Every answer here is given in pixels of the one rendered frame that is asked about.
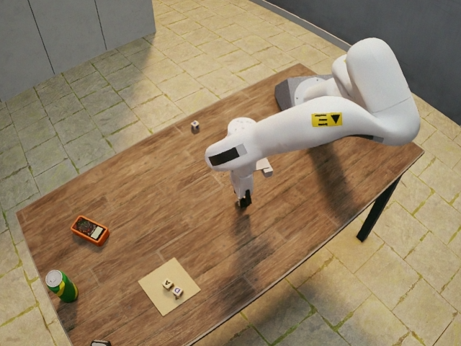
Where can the green and yellow drink can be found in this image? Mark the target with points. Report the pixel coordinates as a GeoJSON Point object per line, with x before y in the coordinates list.
{"type": "Point", "coordinates": [61, 285]}

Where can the beige square mat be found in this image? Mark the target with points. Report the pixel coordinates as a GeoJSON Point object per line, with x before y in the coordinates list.
{"type": "Point", "coordinates": [163, 299]}

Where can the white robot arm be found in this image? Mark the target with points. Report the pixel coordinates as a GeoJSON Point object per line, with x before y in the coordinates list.
{"type": "Point", "coordinates": [317, 120]}

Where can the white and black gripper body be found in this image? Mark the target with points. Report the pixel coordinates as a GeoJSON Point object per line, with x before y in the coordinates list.
{"type": "Point", "coordinates": [241, 183]}

